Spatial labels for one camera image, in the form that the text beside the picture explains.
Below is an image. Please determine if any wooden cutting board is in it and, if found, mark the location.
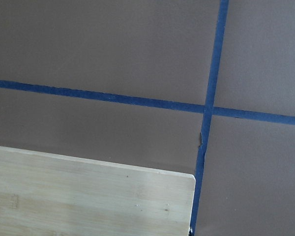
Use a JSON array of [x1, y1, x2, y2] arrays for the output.
[[0, 147, 196, 236]]

